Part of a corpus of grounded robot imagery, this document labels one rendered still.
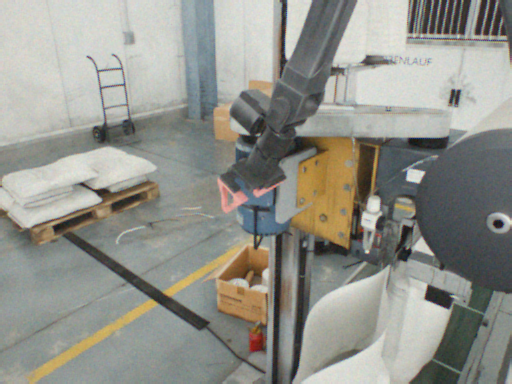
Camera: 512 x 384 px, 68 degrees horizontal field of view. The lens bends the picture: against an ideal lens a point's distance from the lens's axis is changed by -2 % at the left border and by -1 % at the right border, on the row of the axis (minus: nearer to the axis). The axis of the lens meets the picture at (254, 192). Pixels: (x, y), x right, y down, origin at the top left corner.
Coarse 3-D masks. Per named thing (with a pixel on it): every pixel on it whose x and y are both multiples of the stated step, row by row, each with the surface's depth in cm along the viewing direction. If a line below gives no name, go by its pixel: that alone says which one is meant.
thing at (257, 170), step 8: (256, 144) 71; (256, 152) 70; (248, 160) 73; (256, 160) 71; (264, 160) 70; (272, 160) 70; (280, 160) 72; (232, 168) 72; (240, 168) 73; (248, 168) 73; (256, 168) 72; (264, 168) 71; (272, 168) 72; (280, 168) 78; (240, 176) 72; (248, 176) 72; (256, 176) 73; (264, 176) 73; (272, 176) 75; (280, 176) 77; (248, 184) 71; (256, 184) 71; (264, 184) 73
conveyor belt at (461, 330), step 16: (480, 288) 193; (480, 304) 182; (464, 320) 172; (480, 320) 172; (448, 336) 164; (464, 336) 164; (448, 352) 156; (464, 352) 156; (432, 368) 149; (448, 368) 149
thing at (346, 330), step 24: (360, 288) 92; (384, 288) 91; (312, 312) 83; (336, 312) 91; (360, 312) 95; (384, 312) 87; (312, 336) 87; (336, 336) 95; (360, 336) 99; (384, 336) 78; (312, 360) 91; (336, 360) 107; (360, 360) 72
